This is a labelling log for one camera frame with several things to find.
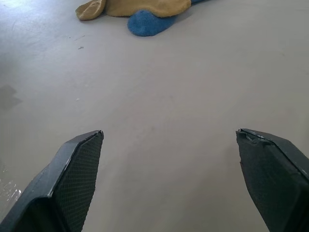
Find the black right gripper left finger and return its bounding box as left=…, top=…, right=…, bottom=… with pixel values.
left=0, top=130, right=104, bottom=232

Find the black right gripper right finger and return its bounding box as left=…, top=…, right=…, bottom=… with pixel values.
left=236, top=128, right=309, bottom=232

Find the mustard yellow knitted cloth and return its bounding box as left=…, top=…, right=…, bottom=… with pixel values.
left=75, top=0, right=192, bottom=21

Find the blue knit sock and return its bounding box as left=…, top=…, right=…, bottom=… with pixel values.
left=127, top=0, right=205, bottom=37

